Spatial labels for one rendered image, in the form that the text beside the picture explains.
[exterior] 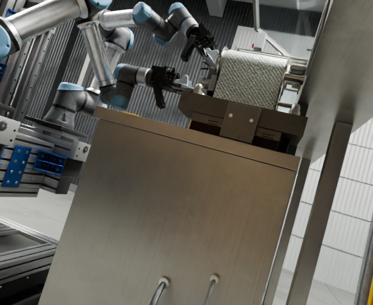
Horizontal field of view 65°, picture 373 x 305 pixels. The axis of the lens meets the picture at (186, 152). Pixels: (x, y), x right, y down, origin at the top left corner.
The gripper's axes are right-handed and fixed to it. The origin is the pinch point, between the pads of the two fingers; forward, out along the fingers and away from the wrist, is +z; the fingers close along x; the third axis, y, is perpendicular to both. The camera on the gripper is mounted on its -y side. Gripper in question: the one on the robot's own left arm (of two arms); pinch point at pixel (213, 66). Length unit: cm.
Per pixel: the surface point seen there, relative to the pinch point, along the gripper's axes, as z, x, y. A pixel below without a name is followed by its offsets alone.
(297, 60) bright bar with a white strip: 11.1, 25.6, 37.0
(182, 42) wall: -214, 301, 23
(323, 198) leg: 69, 5, 4
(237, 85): 16.0, -8.1, 2.1
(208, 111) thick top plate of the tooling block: 25.2, -27.8, -13.0
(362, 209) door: 131, 303, 81
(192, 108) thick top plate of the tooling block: 21.2, -27.8, -16.6
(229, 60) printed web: 5.6, -8.1, 5.5
